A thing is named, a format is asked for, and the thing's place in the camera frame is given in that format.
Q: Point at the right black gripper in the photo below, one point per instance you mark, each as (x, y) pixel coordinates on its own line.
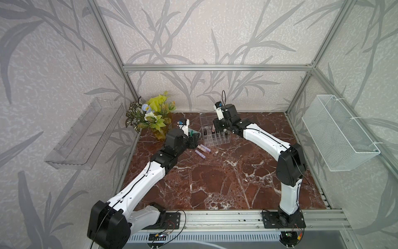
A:
(215, 123)

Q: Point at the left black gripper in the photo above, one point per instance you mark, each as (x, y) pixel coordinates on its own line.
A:
(193, 141)

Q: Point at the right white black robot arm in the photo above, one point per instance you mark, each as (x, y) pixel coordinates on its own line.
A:
(291, 164)

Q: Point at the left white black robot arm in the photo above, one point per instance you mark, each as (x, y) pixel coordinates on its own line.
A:
(112, 223)

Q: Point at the clear acrylic lipstick organizer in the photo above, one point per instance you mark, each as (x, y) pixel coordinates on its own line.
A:
(219, 138)

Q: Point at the lilac lipstick tube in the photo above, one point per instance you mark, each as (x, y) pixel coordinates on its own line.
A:
(200, 154)
(206, 148)

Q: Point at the artificial flowers in yellow vase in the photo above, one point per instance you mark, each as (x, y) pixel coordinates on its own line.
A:
(154, 114)

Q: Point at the left electronics board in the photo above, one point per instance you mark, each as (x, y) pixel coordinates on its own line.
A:
(154, 237)

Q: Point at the electronics board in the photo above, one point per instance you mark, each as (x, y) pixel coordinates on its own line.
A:
(290, 239)
(154, 237)

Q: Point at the right electronics board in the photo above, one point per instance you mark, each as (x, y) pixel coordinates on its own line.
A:
(290, 239)

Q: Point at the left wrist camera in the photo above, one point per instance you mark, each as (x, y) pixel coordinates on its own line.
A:
(183, 124)

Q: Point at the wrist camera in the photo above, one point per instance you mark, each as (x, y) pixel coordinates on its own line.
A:
(219, 112)
(183, 124)

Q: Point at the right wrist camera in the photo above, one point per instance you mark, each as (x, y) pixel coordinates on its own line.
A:
(219, 112)

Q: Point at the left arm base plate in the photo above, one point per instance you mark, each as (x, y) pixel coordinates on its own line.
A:
(167, 219)

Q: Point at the clear plastic wall shelf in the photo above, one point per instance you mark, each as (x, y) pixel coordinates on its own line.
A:
(80, 148)

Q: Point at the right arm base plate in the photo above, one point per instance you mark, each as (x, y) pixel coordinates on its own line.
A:
(280, 220)

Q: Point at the white wire mesh basket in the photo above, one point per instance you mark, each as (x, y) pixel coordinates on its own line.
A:
(341, 140)

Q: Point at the aluminium front rail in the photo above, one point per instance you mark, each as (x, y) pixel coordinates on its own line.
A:
(251, 220)

